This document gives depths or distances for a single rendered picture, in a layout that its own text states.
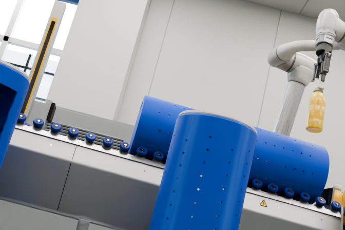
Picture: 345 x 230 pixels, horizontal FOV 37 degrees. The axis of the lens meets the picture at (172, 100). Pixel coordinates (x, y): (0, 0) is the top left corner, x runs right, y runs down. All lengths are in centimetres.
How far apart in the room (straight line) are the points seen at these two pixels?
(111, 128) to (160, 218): 228
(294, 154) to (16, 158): 119
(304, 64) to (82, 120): 170
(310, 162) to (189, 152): 86
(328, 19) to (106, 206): 137
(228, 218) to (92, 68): 359
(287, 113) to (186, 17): 278
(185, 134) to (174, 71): 370
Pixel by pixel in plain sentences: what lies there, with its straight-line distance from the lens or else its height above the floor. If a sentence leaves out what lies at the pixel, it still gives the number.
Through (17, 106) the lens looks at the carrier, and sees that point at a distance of 185.
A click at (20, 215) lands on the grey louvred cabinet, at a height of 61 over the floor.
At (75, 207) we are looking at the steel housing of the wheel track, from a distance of 222.
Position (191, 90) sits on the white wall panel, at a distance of 533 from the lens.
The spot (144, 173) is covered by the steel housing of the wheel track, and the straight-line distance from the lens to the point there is 220.
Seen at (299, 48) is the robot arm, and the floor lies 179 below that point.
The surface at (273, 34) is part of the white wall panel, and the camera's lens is 571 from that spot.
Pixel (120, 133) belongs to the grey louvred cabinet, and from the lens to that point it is 389.
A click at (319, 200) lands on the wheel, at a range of 243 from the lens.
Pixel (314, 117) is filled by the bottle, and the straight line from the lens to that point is 239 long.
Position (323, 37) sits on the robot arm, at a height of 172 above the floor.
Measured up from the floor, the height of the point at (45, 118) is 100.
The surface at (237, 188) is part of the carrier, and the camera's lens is 169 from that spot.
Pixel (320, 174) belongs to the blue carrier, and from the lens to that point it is 241.
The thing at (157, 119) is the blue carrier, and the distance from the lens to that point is 223.
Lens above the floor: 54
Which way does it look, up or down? 17 degrees up
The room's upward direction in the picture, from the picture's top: 14 degrees clockwise
